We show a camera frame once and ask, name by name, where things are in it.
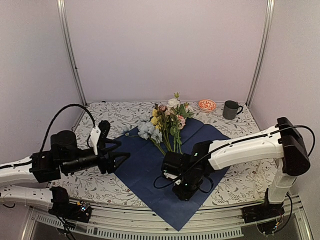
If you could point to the front aluminium rail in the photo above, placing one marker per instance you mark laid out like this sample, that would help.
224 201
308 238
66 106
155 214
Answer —
121 222

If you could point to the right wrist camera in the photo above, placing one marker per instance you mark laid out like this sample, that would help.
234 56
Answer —
174 179

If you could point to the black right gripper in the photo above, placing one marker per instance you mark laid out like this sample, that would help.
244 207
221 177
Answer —
184 195

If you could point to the pink fake flower stems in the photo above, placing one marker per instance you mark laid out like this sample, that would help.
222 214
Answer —
172 121

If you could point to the dark navy tissue paper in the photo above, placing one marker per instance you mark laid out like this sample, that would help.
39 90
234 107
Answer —
141 173

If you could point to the white fake flower stems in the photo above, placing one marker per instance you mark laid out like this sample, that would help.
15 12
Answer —
179 113

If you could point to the orange patterned bowl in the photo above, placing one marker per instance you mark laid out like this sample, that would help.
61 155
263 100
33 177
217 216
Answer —
207 105

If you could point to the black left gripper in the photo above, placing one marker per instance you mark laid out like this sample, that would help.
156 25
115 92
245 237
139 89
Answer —
104 166

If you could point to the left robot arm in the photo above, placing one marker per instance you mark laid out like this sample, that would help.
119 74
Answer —
18 172

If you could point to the left aluminium frame post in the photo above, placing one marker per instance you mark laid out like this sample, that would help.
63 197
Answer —
62 13

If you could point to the pale blue fake flower stems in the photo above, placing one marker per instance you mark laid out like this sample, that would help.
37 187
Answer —
146 130

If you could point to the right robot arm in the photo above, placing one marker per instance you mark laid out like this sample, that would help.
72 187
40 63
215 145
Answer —
282 141

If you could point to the right aluminium frame post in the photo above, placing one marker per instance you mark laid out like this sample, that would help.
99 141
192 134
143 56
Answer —
270 4

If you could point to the yellow fake flower stems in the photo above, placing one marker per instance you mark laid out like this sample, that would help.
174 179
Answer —
161 120

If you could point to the dark grey mug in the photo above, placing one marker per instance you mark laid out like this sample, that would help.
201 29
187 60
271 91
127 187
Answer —
231 109

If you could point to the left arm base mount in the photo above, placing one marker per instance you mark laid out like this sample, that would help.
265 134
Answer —
80 211

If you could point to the floral patterned table mat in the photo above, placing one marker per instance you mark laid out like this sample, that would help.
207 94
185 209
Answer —
235 188

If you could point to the aluminium frame post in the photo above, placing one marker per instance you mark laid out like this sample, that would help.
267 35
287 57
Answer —
270 4
62 13

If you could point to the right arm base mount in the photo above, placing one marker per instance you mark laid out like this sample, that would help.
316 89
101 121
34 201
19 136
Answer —
262 212

